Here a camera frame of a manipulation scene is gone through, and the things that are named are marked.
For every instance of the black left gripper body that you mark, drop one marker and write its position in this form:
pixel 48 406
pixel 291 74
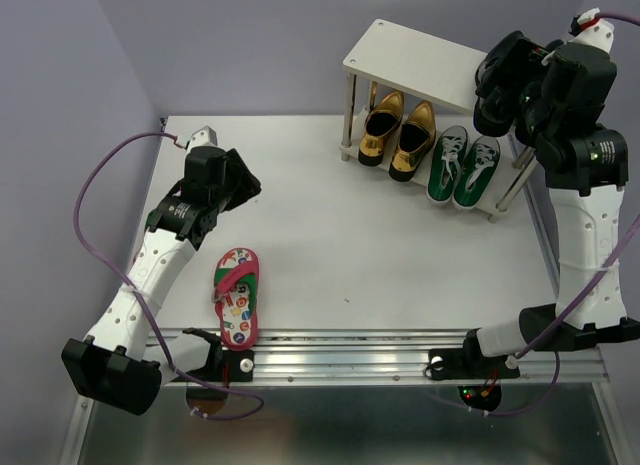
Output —
pixel 237 188

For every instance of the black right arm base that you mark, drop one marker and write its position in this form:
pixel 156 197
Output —
pixel 466 363

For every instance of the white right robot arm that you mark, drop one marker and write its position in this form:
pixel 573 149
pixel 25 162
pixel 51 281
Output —
pixel 585 174

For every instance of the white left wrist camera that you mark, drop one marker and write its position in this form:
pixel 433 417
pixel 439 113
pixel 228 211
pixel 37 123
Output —
pixel 205 136

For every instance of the black loafer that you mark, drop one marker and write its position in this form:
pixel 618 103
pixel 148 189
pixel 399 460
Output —
pixel 492 117

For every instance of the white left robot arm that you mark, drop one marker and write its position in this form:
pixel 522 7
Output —
pixel 114 363

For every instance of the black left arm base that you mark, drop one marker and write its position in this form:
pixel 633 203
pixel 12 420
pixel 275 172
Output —
pixel 202 355

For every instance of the white two-tier shoe shelf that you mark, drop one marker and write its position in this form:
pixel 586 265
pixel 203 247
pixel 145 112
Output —
pixel 429 68

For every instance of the right gold loafer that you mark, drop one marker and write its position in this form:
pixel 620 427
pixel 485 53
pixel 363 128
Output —
pixel 416 139

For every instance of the gold loafer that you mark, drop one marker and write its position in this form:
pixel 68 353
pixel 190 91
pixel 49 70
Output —
pixel 380 124
pixel 416 139

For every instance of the green sneaker with laces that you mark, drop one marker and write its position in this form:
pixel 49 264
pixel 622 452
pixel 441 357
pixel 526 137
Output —
pixel 446 166

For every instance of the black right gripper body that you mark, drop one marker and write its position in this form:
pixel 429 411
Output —
pixel 533 63

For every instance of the aluminium rail frame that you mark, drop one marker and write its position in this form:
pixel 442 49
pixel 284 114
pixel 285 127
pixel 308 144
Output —
pixel 360 397

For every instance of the pink flip-flop front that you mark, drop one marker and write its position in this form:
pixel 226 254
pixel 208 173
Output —
pixel 235 298

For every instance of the left gold loafer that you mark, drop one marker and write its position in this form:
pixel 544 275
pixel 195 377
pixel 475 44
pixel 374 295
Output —
pixel 380 124

